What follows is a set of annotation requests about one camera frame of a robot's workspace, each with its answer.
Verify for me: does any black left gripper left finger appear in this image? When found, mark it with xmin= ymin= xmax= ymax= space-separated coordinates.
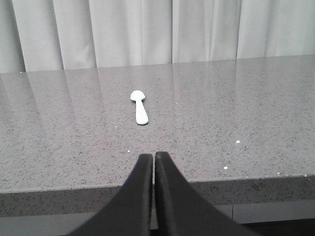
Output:
xmin=69 ymin=154 xmax=153 ymax=236

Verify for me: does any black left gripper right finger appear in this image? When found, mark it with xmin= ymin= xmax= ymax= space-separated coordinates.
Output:
xmin=155 ymin=152 xmax=256 ymax=236

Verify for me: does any pale green plastic spoon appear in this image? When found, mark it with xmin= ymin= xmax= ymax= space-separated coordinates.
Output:
xmin=130 ymin=90 xmax=149 ymax=125

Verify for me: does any white curtain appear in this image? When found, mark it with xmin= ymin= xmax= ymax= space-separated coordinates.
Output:
xmin=0 ymin=0 xmax=315 ymax=73

